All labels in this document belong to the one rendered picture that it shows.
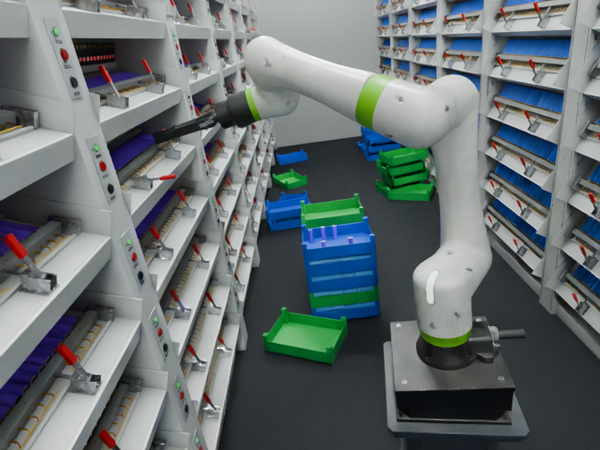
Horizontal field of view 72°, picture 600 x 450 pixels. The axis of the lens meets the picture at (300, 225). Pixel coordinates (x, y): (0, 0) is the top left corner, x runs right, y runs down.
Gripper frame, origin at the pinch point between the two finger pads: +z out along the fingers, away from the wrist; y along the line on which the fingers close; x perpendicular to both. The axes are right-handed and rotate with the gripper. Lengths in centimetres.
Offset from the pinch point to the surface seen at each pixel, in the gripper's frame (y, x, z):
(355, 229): 50, -71, -45
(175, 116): 18.0, 2.6, 1.3
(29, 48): -52, 24, -5
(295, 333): 24, -99, -6
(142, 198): -33.0, -7.7, -0.6
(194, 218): -1.4, -26.2, 2.8
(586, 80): 18, -28, -128
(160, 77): 16.0, 15.1, -0.1
